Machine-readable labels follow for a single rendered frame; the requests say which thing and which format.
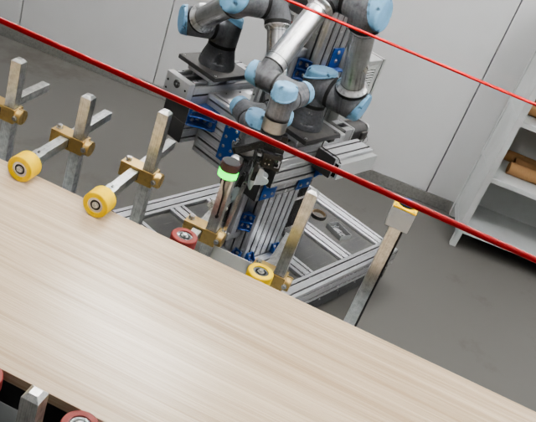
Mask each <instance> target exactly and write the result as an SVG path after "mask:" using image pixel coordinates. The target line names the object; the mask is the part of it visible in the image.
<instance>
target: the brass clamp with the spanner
mask: <svg viewBox="0 0 536 422"><path fill-rule="evenodd" d="M194 216H195V215H194ZM188 217H189V216H188ZM188 217H187V218H186V219H185V220H184V222H183V227H182V228H185V229H190V230H191V229H192V228H193V227H194V228H196V229H199V230H201V231H202V232H201V235H200V237H199V239H198V241H200V242H202V243H204V244H206V245H208V246H211V247H214V246H218V247H221V246H222V244H223V243H224V241H225V238H226V235H227V234H226V233H225V232H223V231H222V228H219V230H218V231H217V232H216V233H215V232H213V231H211V230H208V229H206V226H207V223H208V221H205V220H203V219H201V218H199V217H197V216H195V220H190V219H189V218H188Z"/></svg>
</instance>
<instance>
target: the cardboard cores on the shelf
mask: <svg viewBox="0 0 536 422"><path fill-rule="evenodd" d="M535 103H536V100H535ZM528 115H529V116H532V117H535V118H536V106H534V105H533V106H532V107H531V109H530V111H529V113H528ZM504 160H506V161H509V162H510V163H509V164H508V166H507V168H506V174H509V175H512V176H514V177H516V178H520V179H522V180H524V181H527V182H529V183H533V184H535V185H536V161H535V160H533V159H531V158H529V157H525V156H524V155H521V154H519V153H516V152H513V151H511V150H508V151H507V153H506V155H505V157H504Z"/></svg>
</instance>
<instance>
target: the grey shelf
mask: <svg viewBox="0 0 536 422"><path fill-rule="evenodd" d="M513 93H514V94H515V95H519V96H521V97H523V98H525V99H527V100H531V101H532V102H535V100H536V49H535V50H534V52H533V54H532V56H531V58H530V60H529V62H528V64H527V66H526V68H525V69H524V71H523V73H522V75H521V77H520V79H519V81H518V83H517V84H516V86H515V88H514V90H513ZM532 106H533V105H530V104H529V103H527V102H524V101H522V100H519V99H517V98H514V97H512V96H510V98H509V100H508V102H507V104H506V105H505V107H504V109H503V111H502V114H501V115H500V116H499V118H498V120H497V123H496V125H495V126H494V128H493V130H492V132H491V134H490V136H489V137H488V139H487V142H486V144H485V146H484V147H483V149H482V151H481V153H480V155H479V157H478V159H477V161H476V162H475V164H474V166H473V168H472V170H471V172H470V174H469V176H468V177H467V179H466V181H465V183H464V185H463V187H462V189H461V191H460V192H459V194H458V196H457V198H456V201H455V202H454V204H453V206H452V208H451V210H450V212H449V215H450V216H452V217H455V220H456V221H458V222H460V223H463V224H465V225H467V226H470V227H472V228H474V229H477V230H479V231H481V232H483V233H485V234H488V235H490V236H492V237H494V238H496V239H499V240H501V241H503V242H505V243H507V244H510V245H512V246H514V247H517V248H519V249H521V250H524V251H526V252H528V253H530V254H532V255H535V256H536V185H535V184H533V183H529V182H527V181H524V180H522V179H520V178H516V177H514V176H512V175H509V174H506V168H507V166H508V164H509V163H510V162H509V161H506V160H504V157H505V155H506V153H507V151H508V150H511V151H513V152H516V153H519V154H521V155H524V156H525V157H529V158H531V159H533V160H535V161H536V118H535V117H532V116H529V115H528V113H529V111H530V109H531V107H532ZM462 234H466V235H468V236H471V237H472V238H475V239H479V238H478V237H476V236H474V235H471V234H468V233H467V232H464V231H462V230H460V229H457V228H456V230H455V232H454V234H453V235H452V237H451V239H450V245H452V246H455V247H456V244H457V242H458V240H459V239H460V237H461V235H462ZM479 240H481V241H483V242H486V243H488V242H487V241H485V240H483V239H479ZM488 244H491V243H488ZM491 245H494V244H491ZM494 246H496V245H494ZM496 247H498V246H496ZM498 248H500V247H498ZM500 249H501V248H500Z"/></svg>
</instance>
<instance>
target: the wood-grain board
mask: <svg viewBox="0 0 536 422"><path fill-rule="evenodd" d="M0 369H2V371H3V380H5V381H7V382H9V383H10V384H12V385H14V386H16V387H18V388H20V389H22V390H24V391H27V390H28V389H29V387H30V386H31V385H34V386H36V387H38V388H40V389H42V390H44V391H46V392H48V393H49V397H48V402H47V403H49V404H52V405H53V406H55V407H57V408H59V409H62V410H63V411H65V412H67V413H69V412H70V411H74V410H84V411H86V412H89V413H91V414H93V415H94V416H95V417H96V418H97V419H98V421H99V422H536V412H535V411H532V410H531V409H528V408H526V407H524V406H522V405H521V404H517V403H515V402H513V401H512V400H510V399H507V398H505V397H503V396H501V395H499V394H496V393H494V392H493V391H491V390H489V389H485V388H483V387H482V386H480V385H478V384H476V383H473V382H471V381H469V380H467V379H465V378H463V377H461V376H459V375H457V374H454V373H452V372H450V371H448V370H446V369H444V368H442V367H439V366H437V365H435V364H434V363H431V362H429V361H427V360H425V359H423V358H420V357H418V356H416V355H414V354H413V353H410V352H407V351H405V350H404V349H402V348H400V347H397V346H395V345H394V344H391V343H389V342H386V341H385V340H383V339H381V338H379V337H376V336H374V335H372V334H370V333H368V332H366V331H364V330H362V329H359V328H357V327H355V326H353V325H351V324H349V323H347V322H344V321H342V320H340V319H338V318H336V317H335V316H332V315H329V314H327V313H326V312H324V311H321V310H319V309H317V308H316V307H313V306H310V305H308V304H306V303H305V302H303V301H300V300H297V299H296V298H294V297H292V296H289V295H287V294H286V293H284V292H281V291H278V290H277V289H275V288H273V287H271V286H268V285H266V284H264V283H262V282H260V281H258V280H256V279H254V278H252V277H249V276H247V275H245V274H243V273H241V272H239V271H237V270H234V269H232V268H230V267H228V266H227V265H224V264H222V263H220V262H218V261H216V260H213V259H211V258H209V257H208V256H206V255H202V254H200V253H199V252H197V251H195V250H192V249H190V248H189V247H186V246H184V245H182V244H179V243H178V242H176V241H174V240H172V239H169V238H167V237H165V236H163V235H161V234H159V233H156V232H154V231H152V230H150V229H148V228H146V227H144V226H142V225H140V224H137V223H135V222H133V221H131V220H130V219H127V218H124V217H122V216H120V215H119V214H116V213H114V212H112V211H110V212H109V213H108V214H106V215H105V216H104V217H101V218H96V217H93V216H91V215H89V214H88V213H87V212H86V210H85V208H84V205H83V198H82V197H81V196H79V195H76V194H74V193H72V192H70V191H68V190H66V189H64V188H61V187H59V186H57V185H55V184H53V183H51V182H49V181H47V180H44V179H42V178H40V177H38V176H35V177H33V178H31V179H30V180H28V181H27V182H19V181H18V180H16V179H14V178H13V177H12V175H11V174H10V172H9V171H8V162H6V161H4V160H3V159H1V158H0Z"/></svg>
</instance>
